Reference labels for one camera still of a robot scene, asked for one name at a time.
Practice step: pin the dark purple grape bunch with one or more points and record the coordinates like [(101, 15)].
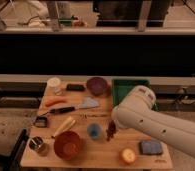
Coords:
[(111, 130)]

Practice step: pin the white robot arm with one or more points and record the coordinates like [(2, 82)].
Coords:
[(135, 111)]

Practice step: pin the green plastic tray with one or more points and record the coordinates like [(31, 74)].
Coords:
[(122, 87)]

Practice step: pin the purple bowl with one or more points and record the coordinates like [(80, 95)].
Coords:
[(97, 85)]

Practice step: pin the black rectangular block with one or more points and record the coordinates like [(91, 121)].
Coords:
[(75, 87)]

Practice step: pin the white lidded jar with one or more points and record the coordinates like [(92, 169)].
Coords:
[(54, 84)]

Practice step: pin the blue plastic cup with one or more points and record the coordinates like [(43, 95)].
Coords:
[(93, 131)]

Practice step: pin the orange carrot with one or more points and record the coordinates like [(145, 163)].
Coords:
[(54, 102)]

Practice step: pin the orange bowl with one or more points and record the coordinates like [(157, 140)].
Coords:
[(67, 145)]

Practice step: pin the small black square dish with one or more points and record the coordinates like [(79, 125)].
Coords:
[(41, 122)]

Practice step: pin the halved orange fruit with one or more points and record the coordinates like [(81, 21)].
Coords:
[(128, 156)]

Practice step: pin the blue sponge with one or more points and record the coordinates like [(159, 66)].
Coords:
[(150, 147)]

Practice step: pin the metal cup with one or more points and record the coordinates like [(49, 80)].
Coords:
[(39, 146)]

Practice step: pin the black chair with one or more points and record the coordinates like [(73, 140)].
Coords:
[(7, 161)]

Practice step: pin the black handled knife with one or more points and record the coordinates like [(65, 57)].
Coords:
[(86, 103)]

